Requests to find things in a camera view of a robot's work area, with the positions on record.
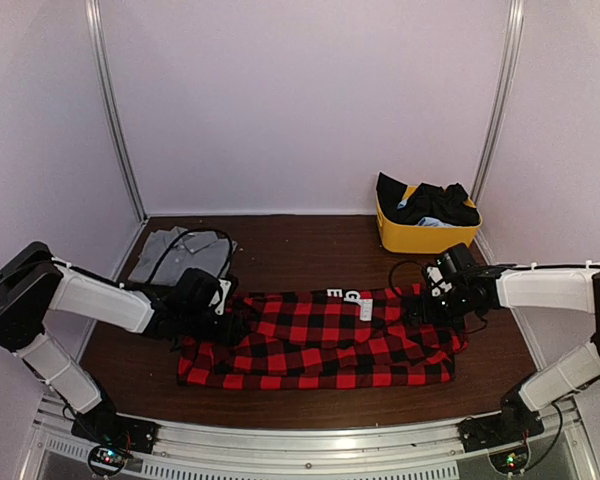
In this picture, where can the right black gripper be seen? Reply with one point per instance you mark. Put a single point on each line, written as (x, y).
(428, 316)

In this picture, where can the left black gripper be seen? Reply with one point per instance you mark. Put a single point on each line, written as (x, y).
(229, 333)

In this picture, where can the yellow plastic bin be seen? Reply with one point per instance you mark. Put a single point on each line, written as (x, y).
(408, 239)

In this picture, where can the red black plaid shirt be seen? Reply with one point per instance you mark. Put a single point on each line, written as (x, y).
(327, 339)

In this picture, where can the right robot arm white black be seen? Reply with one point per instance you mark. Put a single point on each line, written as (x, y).
(456, 285)

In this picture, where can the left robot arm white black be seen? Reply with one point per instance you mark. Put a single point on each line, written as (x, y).
(35, 282)

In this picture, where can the folded grey shirt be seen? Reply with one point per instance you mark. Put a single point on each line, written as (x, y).
(167, 254)

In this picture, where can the light blue garment in bin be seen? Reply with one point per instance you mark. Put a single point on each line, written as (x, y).
(432, 222)

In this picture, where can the black garment in bin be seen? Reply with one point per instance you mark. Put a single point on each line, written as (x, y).
(450, 204)

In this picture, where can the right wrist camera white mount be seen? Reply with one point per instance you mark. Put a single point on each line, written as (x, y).
(437, 284)

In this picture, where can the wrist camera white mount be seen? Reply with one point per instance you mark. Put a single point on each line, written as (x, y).
(437, 284)
(219, 299)

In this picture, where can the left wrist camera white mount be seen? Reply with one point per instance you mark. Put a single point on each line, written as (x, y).
(219, 299)

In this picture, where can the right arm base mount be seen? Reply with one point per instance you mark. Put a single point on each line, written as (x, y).
(507, 444)

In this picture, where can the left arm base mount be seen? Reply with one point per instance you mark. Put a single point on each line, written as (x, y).
(112, 452)

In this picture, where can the front aluminium rail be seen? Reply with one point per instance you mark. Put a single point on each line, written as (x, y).
(429, 450)

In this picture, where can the right aluminium frame post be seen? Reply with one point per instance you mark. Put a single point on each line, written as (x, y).
(509, 61)

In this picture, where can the aluminium frame post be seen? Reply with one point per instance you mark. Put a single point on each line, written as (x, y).
(112, 115)
(509, 61)

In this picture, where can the left aluminium frame post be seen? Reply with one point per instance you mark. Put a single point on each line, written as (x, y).
(112, 115)

